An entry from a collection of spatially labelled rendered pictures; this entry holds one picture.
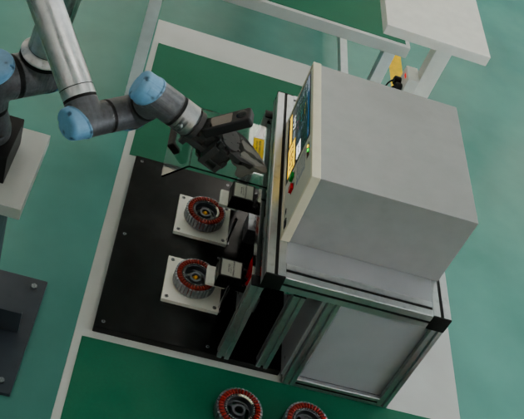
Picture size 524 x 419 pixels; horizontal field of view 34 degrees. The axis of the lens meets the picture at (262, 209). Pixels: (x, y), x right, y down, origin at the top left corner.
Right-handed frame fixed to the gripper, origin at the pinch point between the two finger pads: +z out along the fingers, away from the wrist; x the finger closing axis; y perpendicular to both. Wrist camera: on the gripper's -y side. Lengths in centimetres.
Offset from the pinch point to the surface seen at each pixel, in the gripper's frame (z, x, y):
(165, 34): -7, -110, 52
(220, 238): 17.0, -14.9, 36.8
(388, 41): 72, -154, 15
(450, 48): 51, -80, -24
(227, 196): 11.5, -21.2, 28.5
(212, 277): 13.3, 4.5, 33.2
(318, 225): 12.3, 14.3, -5.6
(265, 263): 7.3, 22.0, 5.7
